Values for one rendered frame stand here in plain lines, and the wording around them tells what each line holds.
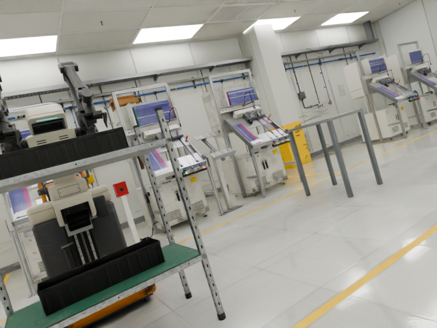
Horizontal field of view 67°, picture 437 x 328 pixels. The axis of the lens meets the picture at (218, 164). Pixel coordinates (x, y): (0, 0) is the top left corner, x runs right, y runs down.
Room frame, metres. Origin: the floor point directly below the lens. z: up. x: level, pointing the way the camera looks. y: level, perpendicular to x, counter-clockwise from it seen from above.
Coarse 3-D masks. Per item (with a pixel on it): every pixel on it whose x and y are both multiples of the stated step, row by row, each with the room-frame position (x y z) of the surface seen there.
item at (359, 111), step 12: (324, 120) 3.19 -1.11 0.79; (360, 120) 3.32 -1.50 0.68; (288, 132) 3.78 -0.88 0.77; (324, 144) 3.91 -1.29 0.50; (336, 144) 3.14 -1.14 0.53; (372, 144) 3.31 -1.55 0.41; (324, 156) 3.94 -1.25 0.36; (336, 156) 3.17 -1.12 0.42; (372, 156) 3.30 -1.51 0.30; (300, 168) 3.75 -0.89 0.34; (348, 180) 3.15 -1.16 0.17; (348, 192) 3.15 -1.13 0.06
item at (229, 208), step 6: (210, 150) 4.34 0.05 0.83; (216, 162) 4.32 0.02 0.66; (216, 168) 4.33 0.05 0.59; (222, 174) 4.34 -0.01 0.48; (222, 180) 4.32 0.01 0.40; (222, 186) 4.32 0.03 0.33; (222, 192) 4.35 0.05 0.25; (228, 198) 4.33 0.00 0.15; (228, 204) 4.31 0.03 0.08; (228, 210) 4.27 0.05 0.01
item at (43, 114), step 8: (56, 104) 2.06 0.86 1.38; (32, 112) 1.96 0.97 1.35; (40, 112) 1.97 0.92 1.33; (48, 112) 1.98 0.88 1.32; (56, 112) 1.99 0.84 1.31; (32, 120) 1.93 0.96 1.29; (40, 120) 1.95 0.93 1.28; (48, 120) 1.98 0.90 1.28; (56, 120) 2.00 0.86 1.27; (64, 120) 2.03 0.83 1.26; (32, 128) 1.95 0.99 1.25; (40, 128) 1.98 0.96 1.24; (48, 128) 2.00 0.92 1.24; (56, 128) 2.03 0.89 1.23; (64, 128) 2.06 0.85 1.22
